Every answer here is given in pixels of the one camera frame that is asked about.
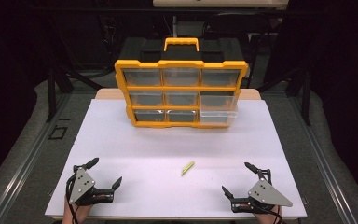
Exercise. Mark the yellow black organizer box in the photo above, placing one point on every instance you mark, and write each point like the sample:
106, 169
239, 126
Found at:
180, 63

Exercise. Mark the set of clear drawers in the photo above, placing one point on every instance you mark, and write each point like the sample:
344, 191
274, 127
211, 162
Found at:
146, 77

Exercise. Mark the person's right hand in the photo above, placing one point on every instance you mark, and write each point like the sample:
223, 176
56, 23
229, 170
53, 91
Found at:
265, 218

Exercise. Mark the pulled-out clear drawer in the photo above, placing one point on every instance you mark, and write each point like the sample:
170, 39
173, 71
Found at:
217, 117

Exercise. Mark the black metal stand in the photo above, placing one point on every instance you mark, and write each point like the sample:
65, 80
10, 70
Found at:
56, 90
303, 93

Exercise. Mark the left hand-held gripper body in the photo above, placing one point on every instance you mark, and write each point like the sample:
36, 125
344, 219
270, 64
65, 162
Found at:
82, 185

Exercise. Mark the small yellow-green stick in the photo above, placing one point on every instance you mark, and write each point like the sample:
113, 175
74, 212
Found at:
187, 168

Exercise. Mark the person's left hand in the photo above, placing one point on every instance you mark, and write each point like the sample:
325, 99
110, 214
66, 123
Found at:
76, 214

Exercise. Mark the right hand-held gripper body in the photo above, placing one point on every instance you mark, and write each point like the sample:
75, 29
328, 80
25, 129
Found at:
265, 194

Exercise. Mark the grey metal floor rail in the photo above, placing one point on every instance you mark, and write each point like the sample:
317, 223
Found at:
321, 158
28, 158

